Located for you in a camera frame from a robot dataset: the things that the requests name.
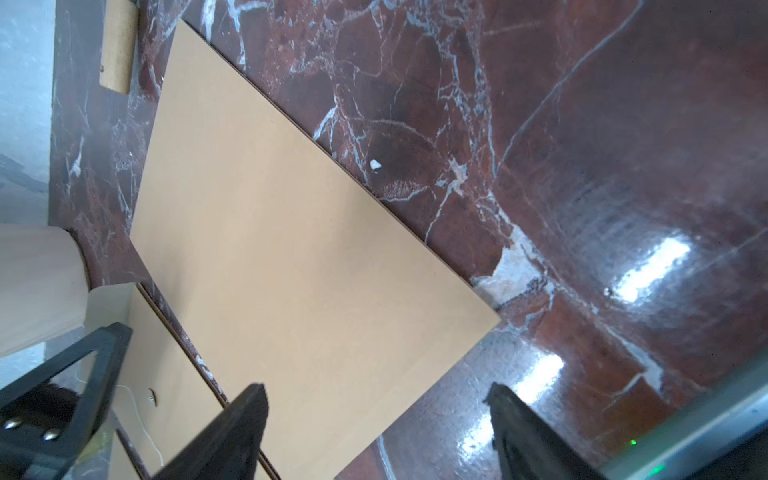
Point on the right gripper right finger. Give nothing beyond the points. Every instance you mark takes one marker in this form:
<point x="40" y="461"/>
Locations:
<point x="527" y="447"/>

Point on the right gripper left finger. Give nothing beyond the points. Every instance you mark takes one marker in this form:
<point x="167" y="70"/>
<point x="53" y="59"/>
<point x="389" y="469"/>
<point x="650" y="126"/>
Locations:
<point x="228" y="447"/>

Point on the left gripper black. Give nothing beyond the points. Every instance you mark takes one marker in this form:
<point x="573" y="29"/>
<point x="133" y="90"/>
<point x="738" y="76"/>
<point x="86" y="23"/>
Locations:
<point x="45" y="427"/>

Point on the brown file bag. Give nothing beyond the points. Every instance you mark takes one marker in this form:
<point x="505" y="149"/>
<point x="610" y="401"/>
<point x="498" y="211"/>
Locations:
<point x="283" y="270"/>
<point x="121" y="20"/>
<point x="161" y="400"/>

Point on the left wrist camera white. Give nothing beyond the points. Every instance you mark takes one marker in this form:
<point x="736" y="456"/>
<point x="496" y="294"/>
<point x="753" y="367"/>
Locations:
<point x="44" y="285"/>

